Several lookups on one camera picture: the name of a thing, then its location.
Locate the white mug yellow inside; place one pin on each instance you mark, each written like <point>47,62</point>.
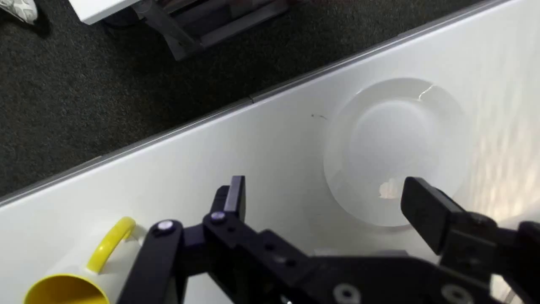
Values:
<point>60,290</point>

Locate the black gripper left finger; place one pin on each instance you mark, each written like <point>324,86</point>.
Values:
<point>168,265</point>

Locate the white flat panel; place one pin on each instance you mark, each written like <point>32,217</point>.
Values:
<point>101,10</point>

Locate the white crumpled bag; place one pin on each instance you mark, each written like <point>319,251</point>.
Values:
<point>18,10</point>

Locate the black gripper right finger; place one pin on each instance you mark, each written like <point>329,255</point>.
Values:
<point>432,214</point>

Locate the white round plate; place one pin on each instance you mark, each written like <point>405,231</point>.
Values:
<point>393,141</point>

